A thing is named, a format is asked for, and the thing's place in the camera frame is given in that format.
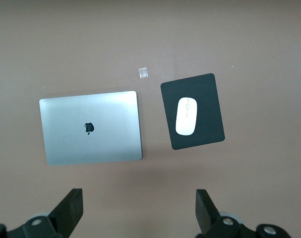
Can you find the grey closed laptop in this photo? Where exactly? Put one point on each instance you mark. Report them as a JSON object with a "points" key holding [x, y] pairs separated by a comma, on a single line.
{"points": [[90, 143]]}

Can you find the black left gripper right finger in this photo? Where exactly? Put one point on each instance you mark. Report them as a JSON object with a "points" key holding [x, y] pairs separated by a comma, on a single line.
{"points": [[207, 213]]}

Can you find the white computer mouse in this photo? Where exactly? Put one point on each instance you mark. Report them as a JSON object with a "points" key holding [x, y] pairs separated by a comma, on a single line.
{"points": [[186, 119]]}

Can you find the black mouse pad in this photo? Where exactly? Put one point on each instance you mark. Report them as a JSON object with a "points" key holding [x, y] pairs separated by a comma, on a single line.
{"points": [[209, 129]]}

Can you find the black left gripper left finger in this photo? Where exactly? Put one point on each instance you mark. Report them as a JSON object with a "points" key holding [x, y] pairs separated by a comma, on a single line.
{"points": [[68, 210]]}

